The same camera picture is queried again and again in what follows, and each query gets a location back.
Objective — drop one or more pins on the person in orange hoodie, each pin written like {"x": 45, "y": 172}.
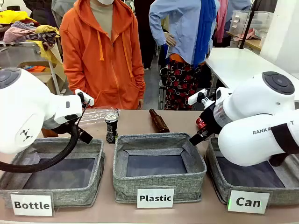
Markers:
{"x": 93, "y": 70}

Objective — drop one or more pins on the cardboard box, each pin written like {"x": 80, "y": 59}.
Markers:
{"x": 49, "y": 79}

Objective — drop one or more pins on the pink garment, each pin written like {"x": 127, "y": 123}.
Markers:
{"x": 222, "y": 21}

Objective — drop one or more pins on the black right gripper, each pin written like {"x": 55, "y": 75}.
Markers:
{"x": 211, "y": 121}

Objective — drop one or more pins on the white face mask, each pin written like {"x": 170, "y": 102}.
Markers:
{"x": 105, "y": 1}

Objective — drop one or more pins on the pile of colourful clothes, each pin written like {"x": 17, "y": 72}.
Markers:
{"x": 23, "y": 30}

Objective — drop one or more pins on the blue scarf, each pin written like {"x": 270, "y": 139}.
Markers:
{"x": 204, "y": 30}

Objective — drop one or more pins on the white Bottle label card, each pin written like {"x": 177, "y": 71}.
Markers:
{"x": 31, "y": 205}

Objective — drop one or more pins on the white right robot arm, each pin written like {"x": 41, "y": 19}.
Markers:
{"x": 252, "y": 100}

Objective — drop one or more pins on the black pole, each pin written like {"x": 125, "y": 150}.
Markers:
{"x": 248, "y": 25}

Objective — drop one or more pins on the orange cloth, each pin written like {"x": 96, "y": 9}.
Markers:
{"x": 35, "y": 68}

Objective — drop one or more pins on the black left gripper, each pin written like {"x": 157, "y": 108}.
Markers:
{"x": 85, "y": 136}

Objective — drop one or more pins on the light blue shirt mannequin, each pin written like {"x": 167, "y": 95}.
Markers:
{"x": 182, "y": 30}

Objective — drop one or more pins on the brown glass bottle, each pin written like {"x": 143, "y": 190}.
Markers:
{"x": 161, "y": 123}

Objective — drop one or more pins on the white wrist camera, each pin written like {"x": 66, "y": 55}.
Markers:
{"x": 87, "y": 98}
{"x": 195, "y": 98}

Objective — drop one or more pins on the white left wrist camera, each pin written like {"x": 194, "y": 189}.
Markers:
{"x": 87, "y": 98}

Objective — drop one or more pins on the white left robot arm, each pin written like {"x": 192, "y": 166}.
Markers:
{"x": 28, "y": 109}

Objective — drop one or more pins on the white side table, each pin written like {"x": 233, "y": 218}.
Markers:
{"x": 233, "y": 65}

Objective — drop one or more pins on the white Can label card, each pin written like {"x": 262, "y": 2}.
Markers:
{"x": 247, "y": 201}

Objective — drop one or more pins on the person's left hand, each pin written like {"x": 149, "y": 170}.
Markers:
{"x": 140, "y": 103}

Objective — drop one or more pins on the white Plastic label card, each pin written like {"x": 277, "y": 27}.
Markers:
{"x": 155, "y": 198}

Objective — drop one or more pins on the black red floral skirt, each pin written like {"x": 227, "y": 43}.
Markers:
{"x": 181, "y": 86}

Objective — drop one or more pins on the crushed black can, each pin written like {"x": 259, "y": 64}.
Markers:
{"x": 111, "y": 128}

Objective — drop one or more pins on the large clear plastic bottle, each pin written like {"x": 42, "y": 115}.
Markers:
{"x": 98, "y": 115}

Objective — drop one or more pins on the grey fabric basket Plastic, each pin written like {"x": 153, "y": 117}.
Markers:
{"x": 158, "y": 186}

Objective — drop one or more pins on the mannequin hand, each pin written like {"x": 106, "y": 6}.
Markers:
{"x": 171, "y": 40}

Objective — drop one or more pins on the clear plastic storage boxes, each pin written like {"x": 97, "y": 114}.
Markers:
{"x": 257, "y": 21}

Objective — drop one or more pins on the grey fabric basket Can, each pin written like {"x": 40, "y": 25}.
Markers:
{"x": 280, "y": 193}

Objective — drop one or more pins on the grey fabric basket Bottle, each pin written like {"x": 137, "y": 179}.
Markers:
{"x": 58, "y": 197}

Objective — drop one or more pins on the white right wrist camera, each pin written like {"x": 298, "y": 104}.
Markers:
{"x": 195, "y": 98}

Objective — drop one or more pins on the crushed red can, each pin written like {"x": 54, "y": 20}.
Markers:
{"x": 201, "y": 123}

